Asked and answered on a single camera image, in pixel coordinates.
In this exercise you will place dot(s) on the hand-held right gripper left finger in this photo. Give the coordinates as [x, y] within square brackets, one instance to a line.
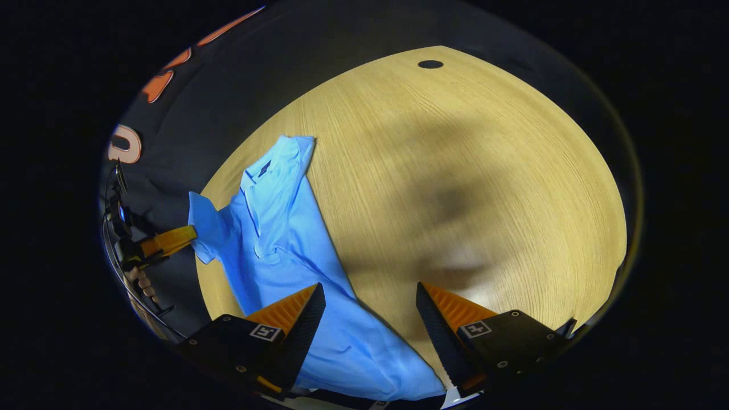
[302, 336]

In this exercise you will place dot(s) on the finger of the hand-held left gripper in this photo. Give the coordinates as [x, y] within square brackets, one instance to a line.
[171, 239]

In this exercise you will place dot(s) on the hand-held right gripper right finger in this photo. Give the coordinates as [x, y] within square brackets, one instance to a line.
[441, 341]

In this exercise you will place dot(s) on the light blue T-shirt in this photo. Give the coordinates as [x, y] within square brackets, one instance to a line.
[273, 228]

